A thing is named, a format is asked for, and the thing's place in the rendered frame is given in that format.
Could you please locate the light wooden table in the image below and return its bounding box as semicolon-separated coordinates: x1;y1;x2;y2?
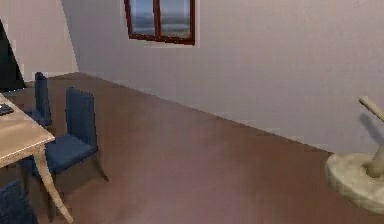
0;92;75;224

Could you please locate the blue upholstered chair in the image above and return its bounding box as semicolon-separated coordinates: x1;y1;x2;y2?
20;86;110;222
0;180;38;224
24;71;54;128

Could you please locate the red framed window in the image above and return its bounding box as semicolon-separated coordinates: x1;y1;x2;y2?
123;0;197;46

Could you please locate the black flat panel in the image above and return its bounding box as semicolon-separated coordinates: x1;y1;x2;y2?
0;19;27;93

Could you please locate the small black object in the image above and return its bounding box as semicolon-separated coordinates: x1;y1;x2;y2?
0;103;15;117

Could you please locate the beige floor lamp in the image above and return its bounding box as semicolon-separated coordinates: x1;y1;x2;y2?
324;95;384;215

